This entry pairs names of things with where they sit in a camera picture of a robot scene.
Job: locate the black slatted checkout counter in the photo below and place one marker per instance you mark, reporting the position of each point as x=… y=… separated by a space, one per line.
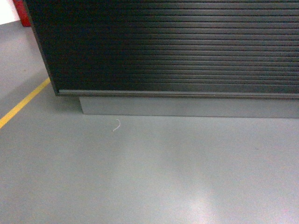
x=203 y=58

